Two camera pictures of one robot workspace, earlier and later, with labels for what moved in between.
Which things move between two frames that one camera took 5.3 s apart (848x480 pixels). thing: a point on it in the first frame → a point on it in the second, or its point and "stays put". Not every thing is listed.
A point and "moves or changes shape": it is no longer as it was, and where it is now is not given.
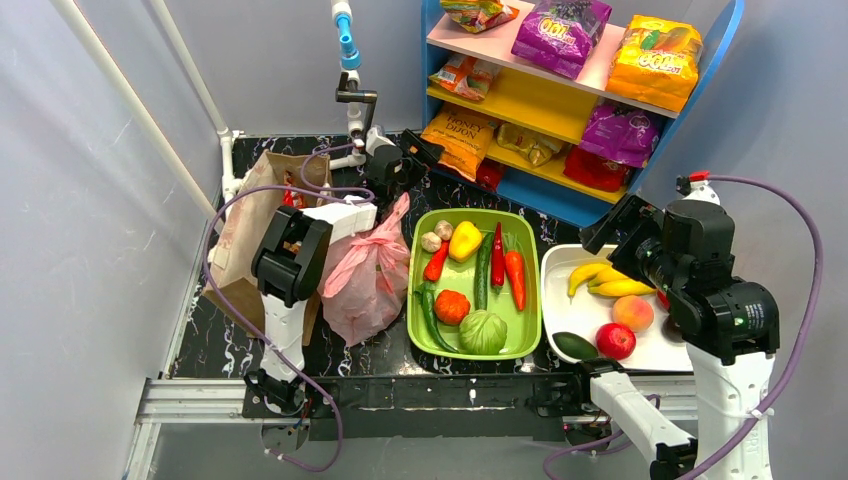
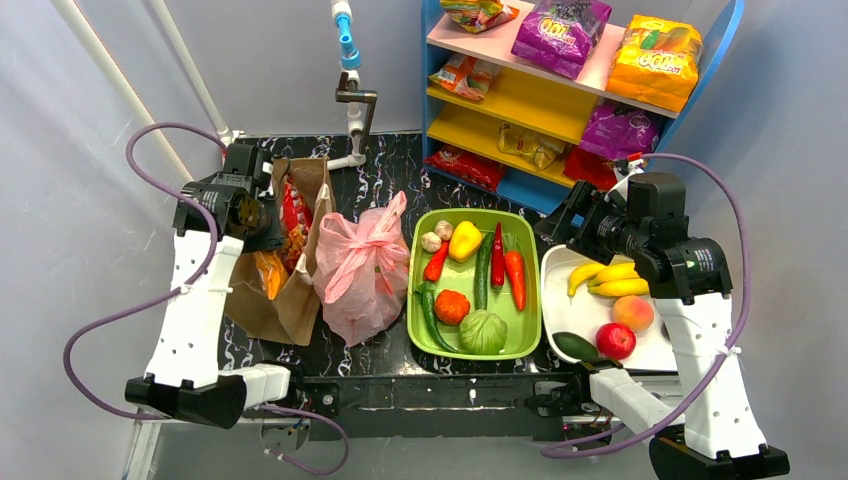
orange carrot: (516, 271) stays put
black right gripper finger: (619, 221) → (568, 222)
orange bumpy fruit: (451, 306) stays put
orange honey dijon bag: (464, 138) moves or changes shape
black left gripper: (411, 154) → (266, 216)
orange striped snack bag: (466, 76) stays put
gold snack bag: (537, 147) stays put
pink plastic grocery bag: (363, 278) stays put
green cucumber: (482, 271) stays put
